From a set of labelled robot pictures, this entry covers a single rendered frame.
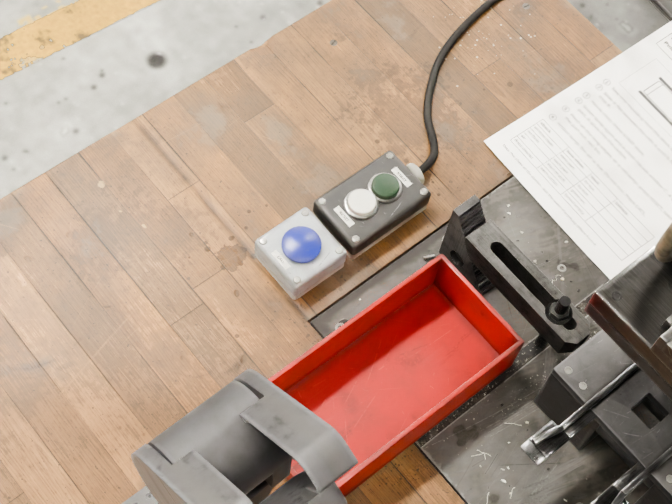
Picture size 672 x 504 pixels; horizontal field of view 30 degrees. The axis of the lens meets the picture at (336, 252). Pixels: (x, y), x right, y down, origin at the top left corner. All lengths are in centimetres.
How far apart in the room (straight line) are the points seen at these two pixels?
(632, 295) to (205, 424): 42
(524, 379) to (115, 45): 148
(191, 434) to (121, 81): 177
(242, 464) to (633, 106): 81
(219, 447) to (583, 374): 50
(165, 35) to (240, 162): 124
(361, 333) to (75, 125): 130
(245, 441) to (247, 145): 63
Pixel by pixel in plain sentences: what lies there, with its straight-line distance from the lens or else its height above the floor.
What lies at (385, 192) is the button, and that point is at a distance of 128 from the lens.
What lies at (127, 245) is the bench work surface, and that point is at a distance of 129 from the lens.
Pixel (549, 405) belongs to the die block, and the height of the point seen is 92.
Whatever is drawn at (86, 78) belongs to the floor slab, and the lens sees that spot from 251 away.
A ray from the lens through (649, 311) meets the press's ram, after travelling 105.
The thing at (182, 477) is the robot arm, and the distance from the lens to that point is 74.
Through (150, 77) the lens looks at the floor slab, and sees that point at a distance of 250.
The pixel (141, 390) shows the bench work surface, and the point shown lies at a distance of 122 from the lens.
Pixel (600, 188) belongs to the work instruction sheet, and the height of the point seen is 90.
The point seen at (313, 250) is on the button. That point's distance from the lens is 125.
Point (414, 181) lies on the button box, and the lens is 131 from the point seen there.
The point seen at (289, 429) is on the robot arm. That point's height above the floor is 134.
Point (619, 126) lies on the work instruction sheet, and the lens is 143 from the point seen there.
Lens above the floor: 204
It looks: 62 degrees down
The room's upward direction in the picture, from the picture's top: 10 degrees clockwise
